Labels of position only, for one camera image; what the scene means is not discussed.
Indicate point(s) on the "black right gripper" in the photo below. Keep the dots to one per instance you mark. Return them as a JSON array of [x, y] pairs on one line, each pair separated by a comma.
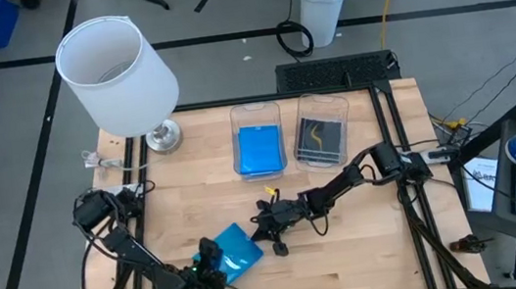
[[286, 212]]

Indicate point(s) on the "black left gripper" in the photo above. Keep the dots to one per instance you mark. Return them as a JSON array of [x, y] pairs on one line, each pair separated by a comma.
[[208, 284]]

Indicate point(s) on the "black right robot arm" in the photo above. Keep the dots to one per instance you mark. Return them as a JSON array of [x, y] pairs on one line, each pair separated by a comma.
[[342, 183]]

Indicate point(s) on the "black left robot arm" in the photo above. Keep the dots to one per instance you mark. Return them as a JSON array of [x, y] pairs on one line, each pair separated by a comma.
[[128, 249]]

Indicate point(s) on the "yellow tape tag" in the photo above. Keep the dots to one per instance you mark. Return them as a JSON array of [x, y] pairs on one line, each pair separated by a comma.
[[270, 191]]

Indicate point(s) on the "clear plastic bin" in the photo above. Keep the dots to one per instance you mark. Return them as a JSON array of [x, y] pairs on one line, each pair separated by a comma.
[[322, 104], [254, 113]]

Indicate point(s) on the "black perforated metal box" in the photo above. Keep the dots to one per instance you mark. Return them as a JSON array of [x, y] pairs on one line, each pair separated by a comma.
[[328, 74]]

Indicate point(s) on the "white shade table lamp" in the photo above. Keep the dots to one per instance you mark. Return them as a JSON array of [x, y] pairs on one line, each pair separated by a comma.
[[124, 97]]

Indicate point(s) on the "black clamp tool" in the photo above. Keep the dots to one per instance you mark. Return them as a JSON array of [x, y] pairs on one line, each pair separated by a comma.
[[467, 244]]

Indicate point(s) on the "yellow plug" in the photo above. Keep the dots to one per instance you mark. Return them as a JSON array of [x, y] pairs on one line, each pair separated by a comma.
[[455, 123]]

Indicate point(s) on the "white paper sheet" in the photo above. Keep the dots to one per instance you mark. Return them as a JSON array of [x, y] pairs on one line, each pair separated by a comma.
[[481, 191]]

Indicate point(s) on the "white trash bin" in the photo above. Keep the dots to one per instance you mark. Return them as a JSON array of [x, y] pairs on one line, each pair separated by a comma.
[[327, 3]]

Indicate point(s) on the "black aluminium table frame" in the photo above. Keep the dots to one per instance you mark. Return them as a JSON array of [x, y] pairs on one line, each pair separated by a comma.
[[281, 96]]

